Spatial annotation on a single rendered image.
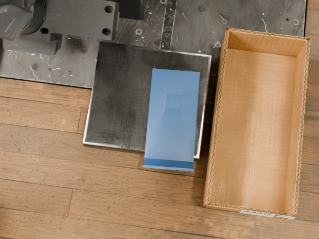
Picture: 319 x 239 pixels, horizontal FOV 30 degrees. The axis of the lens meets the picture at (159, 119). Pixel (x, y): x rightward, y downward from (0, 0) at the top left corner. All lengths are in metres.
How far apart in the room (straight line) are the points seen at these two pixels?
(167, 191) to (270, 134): 0.17
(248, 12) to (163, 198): 0.32
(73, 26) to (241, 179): 0.34
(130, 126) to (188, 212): 0.15
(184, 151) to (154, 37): 0.19
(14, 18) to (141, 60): 0.34
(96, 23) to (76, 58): 0.25
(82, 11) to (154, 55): 0.24
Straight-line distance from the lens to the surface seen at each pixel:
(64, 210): 0.87
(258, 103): 0.90
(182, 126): 0.86
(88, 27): 0.68
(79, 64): 0.92
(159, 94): 0.87
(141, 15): 0.92
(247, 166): 0.87
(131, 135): 0.86
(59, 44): 0.75
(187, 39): 0.93
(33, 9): 0.64
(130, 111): 0.87
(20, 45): 0.75
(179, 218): 0.86
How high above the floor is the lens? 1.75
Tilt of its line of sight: 75 degrees down
